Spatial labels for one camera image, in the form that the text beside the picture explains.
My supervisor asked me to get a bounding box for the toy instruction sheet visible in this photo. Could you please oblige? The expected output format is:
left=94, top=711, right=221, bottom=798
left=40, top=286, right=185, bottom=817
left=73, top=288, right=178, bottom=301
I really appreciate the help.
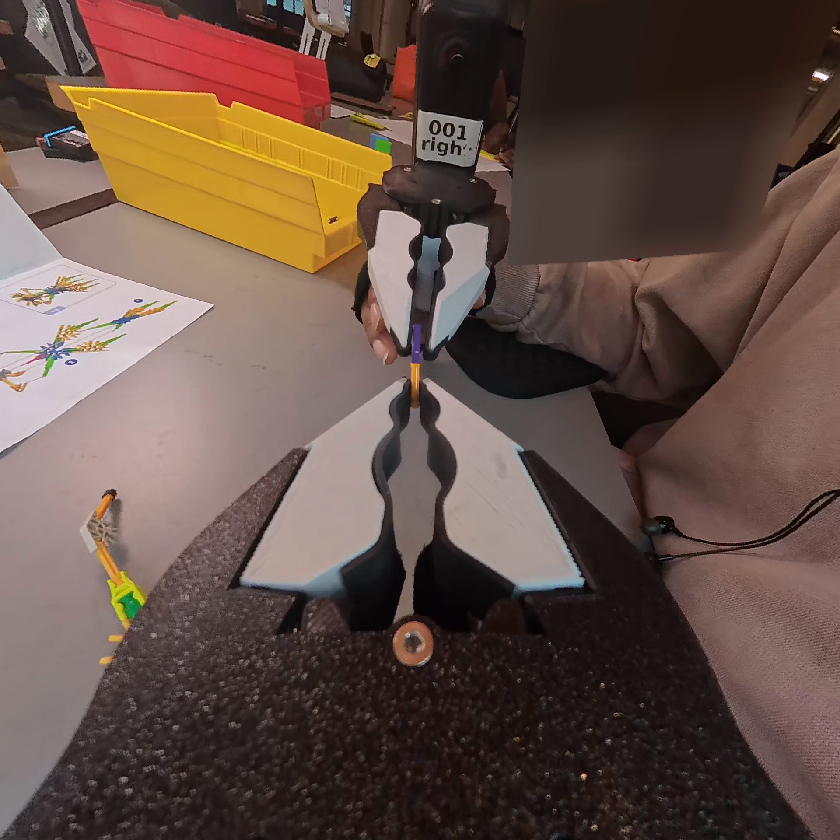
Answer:
left=0, top=184, right=215, bottom=455

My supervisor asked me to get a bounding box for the yellow plastic bin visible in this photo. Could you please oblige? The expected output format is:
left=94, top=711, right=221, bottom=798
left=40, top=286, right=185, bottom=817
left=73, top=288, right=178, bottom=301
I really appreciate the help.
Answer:
left=60, top=85, right=393, bottom=274

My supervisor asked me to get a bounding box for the toy construction model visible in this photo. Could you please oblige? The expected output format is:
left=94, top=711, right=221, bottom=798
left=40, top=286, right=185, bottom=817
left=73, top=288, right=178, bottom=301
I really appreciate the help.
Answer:
left=80, top=487, right=149, bottom=665

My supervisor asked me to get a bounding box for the white hanging banner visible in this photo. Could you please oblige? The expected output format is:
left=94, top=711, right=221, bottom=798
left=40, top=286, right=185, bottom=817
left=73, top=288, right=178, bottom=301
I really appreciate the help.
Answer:
left=298, top=0, right=355, bottom=60

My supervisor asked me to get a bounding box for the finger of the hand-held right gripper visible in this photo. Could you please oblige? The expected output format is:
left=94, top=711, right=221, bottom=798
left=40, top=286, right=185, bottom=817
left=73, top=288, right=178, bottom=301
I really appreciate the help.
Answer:
left=367, top=209, right=424, bottom=354
left=425, top=224, right=490, bottom=359

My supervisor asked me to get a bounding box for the black device with blue light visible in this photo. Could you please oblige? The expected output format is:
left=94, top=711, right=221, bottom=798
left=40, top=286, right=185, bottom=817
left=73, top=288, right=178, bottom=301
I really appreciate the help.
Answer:
left=36, top=125, right=99, bottom=162

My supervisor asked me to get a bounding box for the person's right hand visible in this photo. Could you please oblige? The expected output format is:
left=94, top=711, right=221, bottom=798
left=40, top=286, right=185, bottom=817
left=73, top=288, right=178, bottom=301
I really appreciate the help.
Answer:
left=361, top=287, right=399, bottom=366

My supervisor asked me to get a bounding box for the stack of red bins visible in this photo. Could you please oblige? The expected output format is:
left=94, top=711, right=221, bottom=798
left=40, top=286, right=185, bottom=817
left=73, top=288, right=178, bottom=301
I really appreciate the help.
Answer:
left=77, top=0, right=332, bottom=127

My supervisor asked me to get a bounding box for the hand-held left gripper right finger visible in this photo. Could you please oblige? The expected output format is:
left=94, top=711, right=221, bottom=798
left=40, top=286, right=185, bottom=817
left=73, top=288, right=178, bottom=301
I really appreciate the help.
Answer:
left=419, top=378, right=585, bottom=624

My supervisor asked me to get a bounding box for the printed paper sheet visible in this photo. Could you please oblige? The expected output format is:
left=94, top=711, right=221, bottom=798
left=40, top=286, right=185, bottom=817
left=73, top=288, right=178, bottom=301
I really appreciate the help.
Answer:
left=23, top=0, right=97, bottom=77

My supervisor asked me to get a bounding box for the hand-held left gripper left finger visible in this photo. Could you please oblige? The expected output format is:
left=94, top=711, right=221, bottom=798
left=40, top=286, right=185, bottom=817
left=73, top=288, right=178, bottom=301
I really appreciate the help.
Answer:
left=239, top=377, right=408, bottom=624

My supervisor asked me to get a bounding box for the person's beige hoodie torso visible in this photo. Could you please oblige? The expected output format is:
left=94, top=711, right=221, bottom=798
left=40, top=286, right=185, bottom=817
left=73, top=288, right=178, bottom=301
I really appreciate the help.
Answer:
left=620, top=147, right=840, bottom=840

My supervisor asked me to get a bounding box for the cluttered work table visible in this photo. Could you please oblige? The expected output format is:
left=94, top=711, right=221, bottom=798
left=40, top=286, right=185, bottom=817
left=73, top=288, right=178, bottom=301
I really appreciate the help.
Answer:
left=322, top=97, right=514, bottom=173

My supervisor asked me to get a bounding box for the person's right forearm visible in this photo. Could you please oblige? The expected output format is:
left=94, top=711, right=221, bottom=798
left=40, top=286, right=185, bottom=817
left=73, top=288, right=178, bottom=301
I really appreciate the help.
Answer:
left=486, top=259, right=729, bottom=403

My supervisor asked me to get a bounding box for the black padded cushion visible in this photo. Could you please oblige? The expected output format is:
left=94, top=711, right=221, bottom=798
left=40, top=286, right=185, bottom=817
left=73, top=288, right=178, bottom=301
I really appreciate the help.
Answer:
left=446, top=318, right=609, bottom=400

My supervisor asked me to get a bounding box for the black hoodie drawstring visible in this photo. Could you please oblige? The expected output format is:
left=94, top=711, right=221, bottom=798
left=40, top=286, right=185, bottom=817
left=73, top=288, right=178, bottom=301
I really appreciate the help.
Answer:
left=640, top=489, right=840, bottom=565

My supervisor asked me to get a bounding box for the grey desk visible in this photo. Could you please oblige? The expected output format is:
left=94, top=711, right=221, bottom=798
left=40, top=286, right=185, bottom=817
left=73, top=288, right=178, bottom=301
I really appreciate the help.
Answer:
left=0, top=147, right=647, bottom=821

